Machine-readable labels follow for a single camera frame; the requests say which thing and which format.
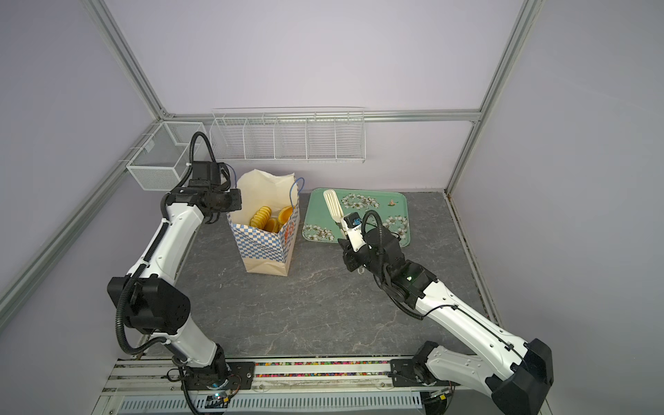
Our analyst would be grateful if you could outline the green floral tray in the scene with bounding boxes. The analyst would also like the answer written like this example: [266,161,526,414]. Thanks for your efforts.
[302,188,411,247]

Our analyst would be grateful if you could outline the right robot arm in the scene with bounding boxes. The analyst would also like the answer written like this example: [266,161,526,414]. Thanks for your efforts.
[337,210,553,414]

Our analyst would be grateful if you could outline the orange round fake bread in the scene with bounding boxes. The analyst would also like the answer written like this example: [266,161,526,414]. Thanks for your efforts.
[277,206,293,227]

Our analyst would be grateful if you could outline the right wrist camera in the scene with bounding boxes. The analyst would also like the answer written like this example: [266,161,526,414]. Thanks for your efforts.
[342,212,366,252]

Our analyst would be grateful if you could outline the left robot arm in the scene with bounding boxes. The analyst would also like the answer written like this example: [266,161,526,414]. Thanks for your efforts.
[107,131,242,389]

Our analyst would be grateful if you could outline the aluminium frame posts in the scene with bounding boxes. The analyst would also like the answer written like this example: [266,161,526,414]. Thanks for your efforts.
[1,1,543,329]

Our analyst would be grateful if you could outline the ridged yellow fake bread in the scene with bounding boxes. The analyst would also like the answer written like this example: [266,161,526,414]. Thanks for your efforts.
[249,206,271,229]

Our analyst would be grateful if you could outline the small yellow fake bread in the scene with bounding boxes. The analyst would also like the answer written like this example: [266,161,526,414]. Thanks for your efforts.
[264,218,280,233]

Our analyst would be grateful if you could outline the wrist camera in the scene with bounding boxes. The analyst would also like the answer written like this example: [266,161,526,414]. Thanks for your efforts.
[342,212,366,252]
[188,161,222,188]

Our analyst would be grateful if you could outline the blue checkered paper bag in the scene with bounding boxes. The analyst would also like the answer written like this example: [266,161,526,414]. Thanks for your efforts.
[228,169,304,277]

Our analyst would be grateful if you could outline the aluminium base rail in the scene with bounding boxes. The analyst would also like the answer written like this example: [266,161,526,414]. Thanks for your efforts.
[93,356,499,414]

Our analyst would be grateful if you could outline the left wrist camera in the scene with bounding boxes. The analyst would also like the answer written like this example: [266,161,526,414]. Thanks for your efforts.
[188,161,222,188]

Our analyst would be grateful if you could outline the long white wire basket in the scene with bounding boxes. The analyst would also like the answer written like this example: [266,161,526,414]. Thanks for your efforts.
[209,107,367,162]

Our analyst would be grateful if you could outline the small white mesh basket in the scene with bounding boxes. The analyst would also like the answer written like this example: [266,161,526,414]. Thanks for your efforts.
[127,121,205,192]

